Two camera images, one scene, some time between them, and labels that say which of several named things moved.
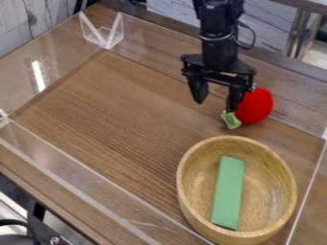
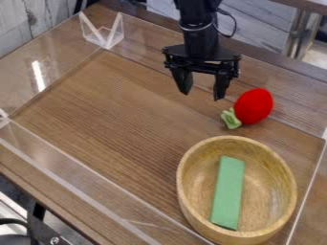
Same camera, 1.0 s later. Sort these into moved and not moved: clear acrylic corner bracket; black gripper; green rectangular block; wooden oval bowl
Moved: black gripper
Not moved: clear acrylic corner bracket; green rectangular block; wooden oval bowl
